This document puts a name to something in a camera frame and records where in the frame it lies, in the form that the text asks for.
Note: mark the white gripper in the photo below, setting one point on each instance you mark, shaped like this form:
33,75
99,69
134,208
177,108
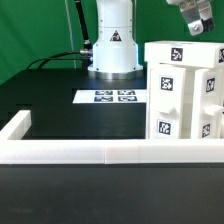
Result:
197,19

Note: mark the white cabinet top box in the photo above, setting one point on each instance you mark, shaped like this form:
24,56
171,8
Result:
194,54

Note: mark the white cabinet body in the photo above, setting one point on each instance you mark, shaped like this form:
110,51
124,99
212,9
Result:
187,100

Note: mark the white cabinet door panel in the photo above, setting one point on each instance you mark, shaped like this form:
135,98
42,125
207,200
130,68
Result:
207,107

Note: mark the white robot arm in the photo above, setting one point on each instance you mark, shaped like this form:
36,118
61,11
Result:
115,53

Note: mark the white marker base plate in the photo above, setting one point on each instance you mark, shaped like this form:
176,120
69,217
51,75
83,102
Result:
110,96

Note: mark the white U-shaped fence frame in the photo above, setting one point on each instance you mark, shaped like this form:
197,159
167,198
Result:
14,149

